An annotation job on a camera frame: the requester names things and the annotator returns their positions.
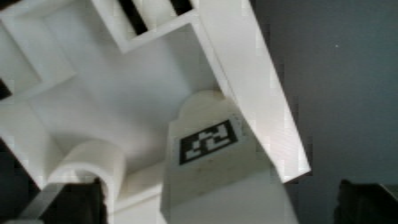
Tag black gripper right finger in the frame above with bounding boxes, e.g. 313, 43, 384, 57
336, 179, 398, 224

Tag white chair seat part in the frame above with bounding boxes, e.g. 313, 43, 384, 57
0, 0, 310, 224

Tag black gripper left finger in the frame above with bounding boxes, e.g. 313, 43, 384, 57
17, 178, 111, 224

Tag white chair leg with tag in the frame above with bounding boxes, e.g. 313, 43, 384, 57
160, 90, 299, 224

